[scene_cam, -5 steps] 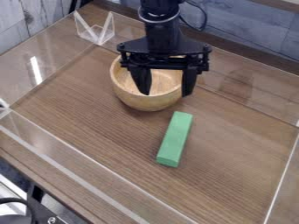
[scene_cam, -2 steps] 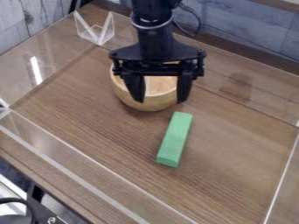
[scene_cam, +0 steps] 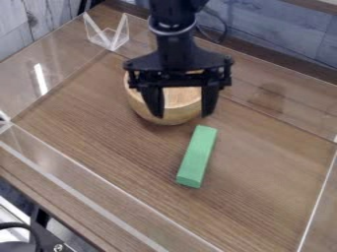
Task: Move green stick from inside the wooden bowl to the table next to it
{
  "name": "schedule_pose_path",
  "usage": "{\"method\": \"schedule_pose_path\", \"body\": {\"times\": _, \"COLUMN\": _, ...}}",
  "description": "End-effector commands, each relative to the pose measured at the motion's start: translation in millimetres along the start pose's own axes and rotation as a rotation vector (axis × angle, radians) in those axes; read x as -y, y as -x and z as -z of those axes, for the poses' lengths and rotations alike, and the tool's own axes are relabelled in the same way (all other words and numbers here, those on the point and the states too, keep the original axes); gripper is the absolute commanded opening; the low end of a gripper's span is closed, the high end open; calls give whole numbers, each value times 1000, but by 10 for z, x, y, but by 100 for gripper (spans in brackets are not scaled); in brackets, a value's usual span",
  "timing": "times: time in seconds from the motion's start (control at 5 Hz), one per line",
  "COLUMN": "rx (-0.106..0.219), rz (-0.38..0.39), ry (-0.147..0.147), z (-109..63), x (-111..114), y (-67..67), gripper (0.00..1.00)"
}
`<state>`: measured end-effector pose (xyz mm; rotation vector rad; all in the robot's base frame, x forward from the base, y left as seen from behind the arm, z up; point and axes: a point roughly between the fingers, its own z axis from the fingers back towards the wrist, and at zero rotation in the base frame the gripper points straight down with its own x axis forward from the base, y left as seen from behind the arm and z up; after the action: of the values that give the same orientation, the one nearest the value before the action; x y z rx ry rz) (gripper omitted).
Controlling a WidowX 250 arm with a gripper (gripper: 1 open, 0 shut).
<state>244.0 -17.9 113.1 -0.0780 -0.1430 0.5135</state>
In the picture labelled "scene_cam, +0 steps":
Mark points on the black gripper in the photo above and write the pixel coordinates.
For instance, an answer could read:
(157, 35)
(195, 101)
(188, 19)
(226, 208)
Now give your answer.
(206, 71)

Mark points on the green rectangular stick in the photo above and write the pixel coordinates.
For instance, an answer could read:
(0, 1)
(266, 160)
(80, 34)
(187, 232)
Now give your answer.
(195, 160)

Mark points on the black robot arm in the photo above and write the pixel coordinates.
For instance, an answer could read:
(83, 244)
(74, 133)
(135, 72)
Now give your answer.
(172, 21)

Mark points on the wooden bowl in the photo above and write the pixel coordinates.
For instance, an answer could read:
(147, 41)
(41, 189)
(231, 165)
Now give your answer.
(181, 105)

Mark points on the clear acrylic corner bracket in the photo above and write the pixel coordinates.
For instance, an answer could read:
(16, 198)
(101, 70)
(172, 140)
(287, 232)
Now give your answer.
(109, 39)

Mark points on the black table frame bracket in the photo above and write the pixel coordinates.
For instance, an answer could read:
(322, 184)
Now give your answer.
(57, 238)

